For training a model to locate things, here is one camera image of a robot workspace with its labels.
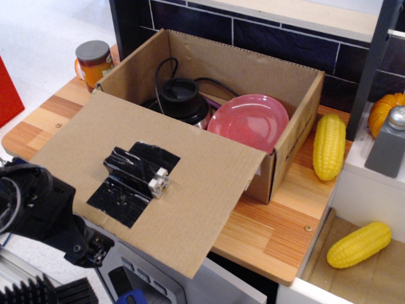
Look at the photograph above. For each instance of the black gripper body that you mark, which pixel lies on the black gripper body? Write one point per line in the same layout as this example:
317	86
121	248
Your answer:
89	246

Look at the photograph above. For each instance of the brown cardboard box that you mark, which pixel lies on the brown cardboard box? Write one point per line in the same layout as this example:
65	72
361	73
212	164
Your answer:
223	196

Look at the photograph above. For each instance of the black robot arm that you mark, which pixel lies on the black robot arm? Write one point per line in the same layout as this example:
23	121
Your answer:
39	206

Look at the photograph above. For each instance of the grey toy oven door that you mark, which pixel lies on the grey toy oven door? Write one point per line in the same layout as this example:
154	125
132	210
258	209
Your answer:
125	268

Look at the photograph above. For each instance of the red box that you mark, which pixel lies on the red box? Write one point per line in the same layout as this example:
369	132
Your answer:
11	103

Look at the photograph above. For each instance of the black and silver blender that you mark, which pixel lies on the black and silver blender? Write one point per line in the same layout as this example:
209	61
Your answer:
179	98

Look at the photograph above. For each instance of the orange can with grey lid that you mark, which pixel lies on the orange can with grey lid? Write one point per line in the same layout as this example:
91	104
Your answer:
95	61

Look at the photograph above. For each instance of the pink plastic plate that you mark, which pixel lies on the pink plastic plate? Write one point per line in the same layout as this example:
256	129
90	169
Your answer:
254	120

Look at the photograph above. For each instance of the yellow toy corn on counter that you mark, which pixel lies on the yellow toy corn on counter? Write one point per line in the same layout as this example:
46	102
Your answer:
329	147

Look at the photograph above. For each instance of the yellow toy corn in sink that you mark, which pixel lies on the yellow toy corn in sink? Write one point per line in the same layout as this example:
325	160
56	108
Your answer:
359	245

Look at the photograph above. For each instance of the grey salt shaker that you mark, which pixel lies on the grey salt shaker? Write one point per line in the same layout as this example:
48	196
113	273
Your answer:
387	152

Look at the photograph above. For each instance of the orange toy pumpkin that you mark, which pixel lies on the orange toy pumpkin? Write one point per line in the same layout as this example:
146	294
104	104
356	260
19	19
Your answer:
380	110

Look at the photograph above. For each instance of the white block handle with tape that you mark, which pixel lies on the white block handle with tape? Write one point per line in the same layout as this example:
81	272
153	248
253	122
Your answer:
135	178

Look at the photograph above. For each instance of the purple utensil handle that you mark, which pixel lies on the purple utensil handle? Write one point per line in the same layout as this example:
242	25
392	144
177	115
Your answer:
213	104

